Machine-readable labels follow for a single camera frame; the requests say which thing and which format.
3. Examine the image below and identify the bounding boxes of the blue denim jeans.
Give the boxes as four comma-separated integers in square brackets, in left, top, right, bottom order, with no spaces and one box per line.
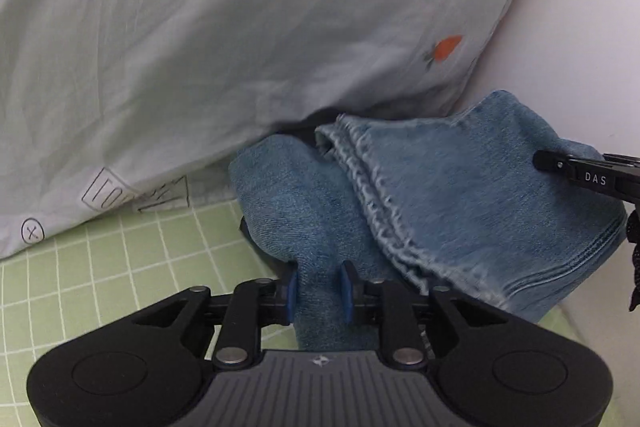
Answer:
[229,91,627,351]

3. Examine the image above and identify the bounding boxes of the green grid mat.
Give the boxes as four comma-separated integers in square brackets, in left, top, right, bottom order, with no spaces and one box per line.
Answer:
[0,198,632,427]

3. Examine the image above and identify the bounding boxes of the grey carrot print bedsheet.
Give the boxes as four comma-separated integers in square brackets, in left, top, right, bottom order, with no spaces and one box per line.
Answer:
[1,0,511,257]

